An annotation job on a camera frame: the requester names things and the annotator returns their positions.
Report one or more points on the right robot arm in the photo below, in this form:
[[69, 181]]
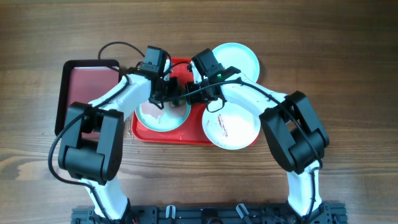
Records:
[[294, 133]]

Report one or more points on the mint plate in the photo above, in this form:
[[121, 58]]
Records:
[[239, 56], [164, 120]]

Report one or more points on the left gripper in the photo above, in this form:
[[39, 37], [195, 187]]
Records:
[[175, 82]]

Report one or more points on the black tray with water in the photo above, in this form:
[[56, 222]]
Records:
[[84, 81]]

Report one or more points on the green yellow sponge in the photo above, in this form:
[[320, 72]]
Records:
[[176, 103]]

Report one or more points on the red plastic tray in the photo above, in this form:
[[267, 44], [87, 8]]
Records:
[[190, 132]]

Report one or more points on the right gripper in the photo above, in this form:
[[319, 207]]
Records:
[[193, 99]]

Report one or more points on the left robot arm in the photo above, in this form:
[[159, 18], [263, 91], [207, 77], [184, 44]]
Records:
[[91, 141]]

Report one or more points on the white plate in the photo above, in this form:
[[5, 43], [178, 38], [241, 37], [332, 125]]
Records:
[[230, 126]]

